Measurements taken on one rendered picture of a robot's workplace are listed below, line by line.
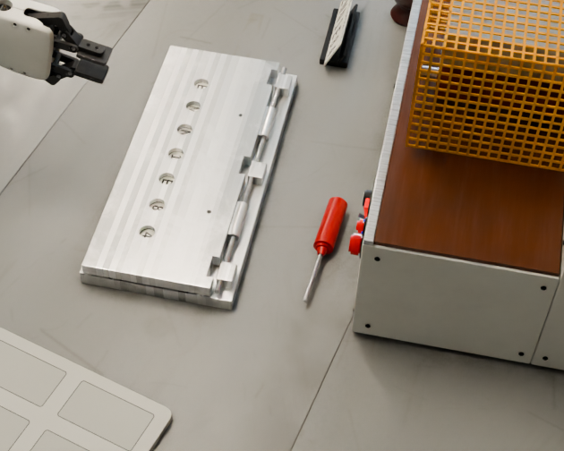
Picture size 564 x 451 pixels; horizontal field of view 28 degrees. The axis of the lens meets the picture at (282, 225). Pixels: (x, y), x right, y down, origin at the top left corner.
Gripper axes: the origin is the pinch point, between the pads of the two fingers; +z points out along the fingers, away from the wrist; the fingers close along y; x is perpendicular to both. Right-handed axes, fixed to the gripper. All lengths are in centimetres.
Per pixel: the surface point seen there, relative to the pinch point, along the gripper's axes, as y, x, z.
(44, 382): 17.1, 38.3, 8.0
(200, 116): 12.2, -7.8, 15.3
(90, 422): 15.4, 42.5, 15.1
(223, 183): 10.8, 4.2, 21.5
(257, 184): 11.8, 1.5, 26.1
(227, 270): 10.3, 18.5, 25.6
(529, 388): 5, 26, 66
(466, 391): 6, 28, 58
